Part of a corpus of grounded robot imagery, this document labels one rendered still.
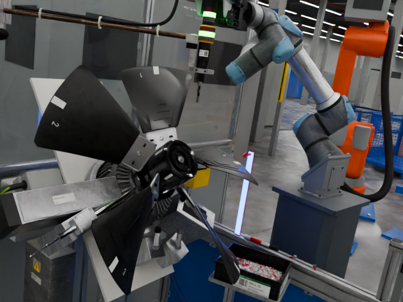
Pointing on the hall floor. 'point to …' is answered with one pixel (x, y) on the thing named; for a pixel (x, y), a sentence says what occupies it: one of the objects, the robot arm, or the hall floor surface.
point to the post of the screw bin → (228, 295)
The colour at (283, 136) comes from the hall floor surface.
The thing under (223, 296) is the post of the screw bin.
